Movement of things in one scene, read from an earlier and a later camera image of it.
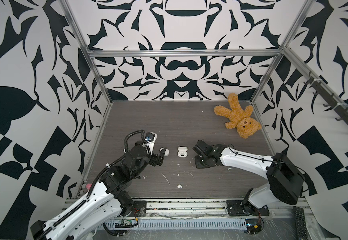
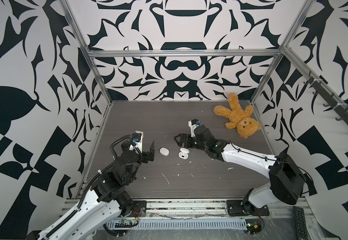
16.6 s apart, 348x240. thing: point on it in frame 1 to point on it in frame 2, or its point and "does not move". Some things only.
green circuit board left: (128, 221) does not move
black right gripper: (197, 164) to (188, 138)
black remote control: (301, 225) does not move
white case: (167, 151) does not move
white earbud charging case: (182, 152) does not move
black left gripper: (153, 160) to (144, 156)
